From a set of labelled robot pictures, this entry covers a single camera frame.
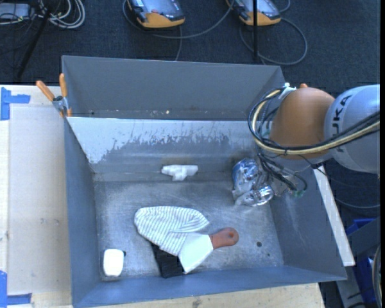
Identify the grey metal bin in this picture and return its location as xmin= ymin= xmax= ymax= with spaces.
xmin=61 ymin=55 xmax=356 ymax=308

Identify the black brush with brown handle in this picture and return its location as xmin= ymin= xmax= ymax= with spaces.
xmin=151 ymin=227 xmax=240 ymax=279

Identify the white toy block piece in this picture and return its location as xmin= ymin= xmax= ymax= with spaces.
xmin=160 ymin=164 xmax=200 ymax=182

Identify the clear plastic bottle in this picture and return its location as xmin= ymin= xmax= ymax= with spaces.
xmin=232 ymin=158 xmax=275 ymax=207

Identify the white striped cloth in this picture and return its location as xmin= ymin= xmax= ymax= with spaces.
xmin=133 ymin=205 xmax=214 ymax=274

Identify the pale wood flat board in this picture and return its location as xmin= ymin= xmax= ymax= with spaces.
xmin=6 ymin=103 xmax=73 ymax=296

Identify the small white rounded block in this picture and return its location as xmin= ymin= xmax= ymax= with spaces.
xmin=102 ymin=248 xmax=127 ymax=278

